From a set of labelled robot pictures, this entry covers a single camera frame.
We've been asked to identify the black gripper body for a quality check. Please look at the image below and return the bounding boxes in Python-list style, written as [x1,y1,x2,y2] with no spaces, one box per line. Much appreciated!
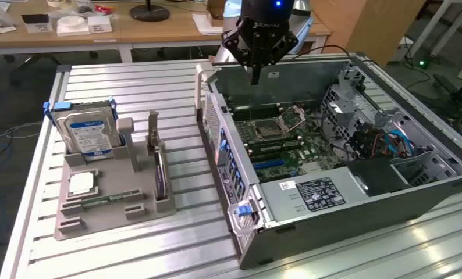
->
[237,0,295,66]

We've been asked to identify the green graphics card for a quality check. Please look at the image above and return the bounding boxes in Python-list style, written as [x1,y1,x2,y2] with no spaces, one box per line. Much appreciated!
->
[146,109,169,202]

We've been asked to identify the white paper stack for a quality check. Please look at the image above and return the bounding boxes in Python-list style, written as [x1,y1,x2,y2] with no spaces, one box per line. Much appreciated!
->
[192,13,224,35]

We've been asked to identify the wooden desk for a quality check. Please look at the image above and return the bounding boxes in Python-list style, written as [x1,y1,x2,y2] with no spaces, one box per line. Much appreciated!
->
[120,0,332,63]
[0,0,122,56]

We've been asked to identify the wooden cabinet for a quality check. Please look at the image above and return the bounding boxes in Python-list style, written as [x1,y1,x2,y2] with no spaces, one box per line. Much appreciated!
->
[311,0,427,67]

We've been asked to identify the black round lamp base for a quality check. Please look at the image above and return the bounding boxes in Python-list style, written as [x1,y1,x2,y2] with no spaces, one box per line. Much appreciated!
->
[129,0,172,23]

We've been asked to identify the black RAM slot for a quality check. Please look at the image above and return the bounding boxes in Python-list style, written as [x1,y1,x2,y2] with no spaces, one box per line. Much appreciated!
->
[233,104,279,114]
[234,112,280,121]

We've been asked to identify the metal socket cover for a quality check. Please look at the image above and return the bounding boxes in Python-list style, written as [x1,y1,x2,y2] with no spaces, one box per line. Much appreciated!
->
[279,105,307,128]

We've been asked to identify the silver disk bay cage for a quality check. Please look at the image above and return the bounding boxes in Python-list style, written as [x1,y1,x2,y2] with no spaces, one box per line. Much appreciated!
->
[319,84,379,140]

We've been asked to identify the CPU socket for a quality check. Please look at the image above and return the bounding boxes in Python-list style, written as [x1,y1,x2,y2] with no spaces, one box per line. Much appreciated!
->
[253,119,284,140]

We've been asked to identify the red package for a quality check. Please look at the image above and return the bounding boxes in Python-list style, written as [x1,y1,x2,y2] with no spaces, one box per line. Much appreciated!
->
[93,4,117,15]

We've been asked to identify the plain white box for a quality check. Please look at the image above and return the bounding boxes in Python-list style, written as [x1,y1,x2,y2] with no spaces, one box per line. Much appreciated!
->
[86,16,113,34]

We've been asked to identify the green RAM stick with label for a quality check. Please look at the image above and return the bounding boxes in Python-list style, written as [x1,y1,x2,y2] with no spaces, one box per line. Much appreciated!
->
[253,141,299,155]

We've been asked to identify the green motherboard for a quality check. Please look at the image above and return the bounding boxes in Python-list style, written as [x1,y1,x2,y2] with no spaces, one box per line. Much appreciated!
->
[229,100,349,184]

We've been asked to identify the white box with round dish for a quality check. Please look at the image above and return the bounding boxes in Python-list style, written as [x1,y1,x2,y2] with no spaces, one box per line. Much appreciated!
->
[56,16,90,37]

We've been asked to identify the black stand base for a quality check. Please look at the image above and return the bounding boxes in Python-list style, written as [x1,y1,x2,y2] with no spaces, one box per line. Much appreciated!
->
[431,74,462,102]

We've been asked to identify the hard disk in blue caddy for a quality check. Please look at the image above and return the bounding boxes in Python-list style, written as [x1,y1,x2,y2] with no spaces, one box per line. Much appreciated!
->
[42,97,126,162]

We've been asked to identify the white box with black lid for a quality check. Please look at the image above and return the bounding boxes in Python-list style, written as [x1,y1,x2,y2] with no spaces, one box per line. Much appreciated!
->
[20,13,53,33]

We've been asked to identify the grey power supply unit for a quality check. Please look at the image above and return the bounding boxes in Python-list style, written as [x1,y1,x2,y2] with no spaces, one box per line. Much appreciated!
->
[259,167,369,223]

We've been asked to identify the black office chair base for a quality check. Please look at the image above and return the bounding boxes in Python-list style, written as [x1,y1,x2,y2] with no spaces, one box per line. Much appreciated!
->
[4,52,62,85]

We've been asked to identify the grey parts rack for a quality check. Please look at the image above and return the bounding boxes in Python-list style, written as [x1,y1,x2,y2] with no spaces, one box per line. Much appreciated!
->
[53,117,178,242]

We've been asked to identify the silver CPU chip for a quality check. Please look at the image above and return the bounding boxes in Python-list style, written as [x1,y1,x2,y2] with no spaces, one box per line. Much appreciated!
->
[68,173,98,196]

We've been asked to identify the dark grey open PC case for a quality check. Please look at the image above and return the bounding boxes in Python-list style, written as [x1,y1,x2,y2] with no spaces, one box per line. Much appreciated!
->
[193,52,462,270]

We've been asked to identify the black cable over case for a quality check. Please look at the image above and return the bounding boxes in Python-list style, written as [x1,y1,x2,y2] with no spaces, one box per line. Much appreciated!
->
[296,44,375,64]

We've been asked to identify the red wire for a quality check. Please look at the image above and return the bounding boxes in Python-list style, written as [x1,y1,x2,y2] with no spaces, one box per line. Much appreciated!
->
[371,132,391,158]

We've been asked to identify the white desk frame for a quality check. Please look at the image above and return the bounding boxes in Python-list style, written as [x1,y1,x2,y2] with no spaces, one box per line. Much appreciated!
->
[408,0,462,79]

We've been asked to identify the blue wire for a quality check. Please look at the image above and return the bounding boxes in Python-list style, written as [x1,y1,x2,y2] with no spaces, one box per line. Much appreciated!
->
[384,129,416,159]

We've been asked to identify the white floor cable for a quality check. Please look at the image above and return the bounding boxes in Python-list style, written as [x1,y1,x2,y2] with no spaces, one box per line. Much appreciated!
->
[0,121,41,139]

